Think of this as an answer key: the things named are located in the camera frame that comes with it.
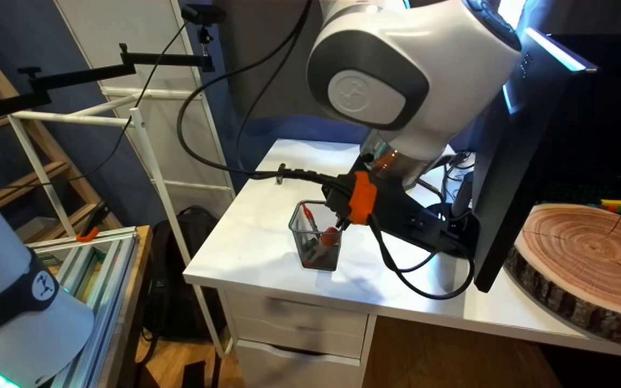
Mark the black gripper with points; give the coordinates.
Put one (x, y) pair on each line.
(334, 193)

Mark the mesh bin holding markers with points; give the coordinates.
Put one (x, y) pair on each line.
(318, 254)

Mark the white desk drawer unit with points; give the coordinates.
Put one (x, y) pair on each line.
(296, 330)

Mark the red marker pen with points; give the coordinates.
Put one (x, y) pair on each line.
(306, 211)

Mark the orange marker cap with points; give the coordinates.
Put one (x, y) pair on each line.
(328, 238)

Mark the dark pen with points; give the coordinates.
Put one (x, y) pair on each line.
(281, 174)

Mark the black backpack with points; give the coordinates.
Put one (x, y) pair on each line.
(172, 286)

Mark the black computer monitor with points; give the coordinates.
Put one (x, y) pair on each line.
(517, 158)

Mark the white framed glass panels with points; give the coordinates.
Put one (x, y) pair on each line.
(102, 286)

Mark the small orange clamp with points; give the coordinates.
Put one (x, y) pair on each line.
(87, 232)

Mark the white leaning panel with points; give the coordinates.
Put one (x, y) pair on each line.
(145, 43)

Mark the round wood slice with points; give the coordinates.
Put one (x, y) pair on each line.
(592, 258)

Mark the small colourful cube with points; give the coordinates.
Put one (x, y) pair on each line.
(612, 204)

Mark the wooden shelf rack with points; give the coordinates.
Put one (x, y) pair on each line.
(44, 172)

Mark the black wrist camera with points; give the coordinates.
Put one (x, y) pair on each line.
(431, 223)

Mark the white metal shelf frame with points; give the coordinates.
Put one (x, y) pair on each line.
(138, 143)

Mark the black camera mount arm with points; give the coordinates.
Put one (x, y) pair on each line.
(73, 73)

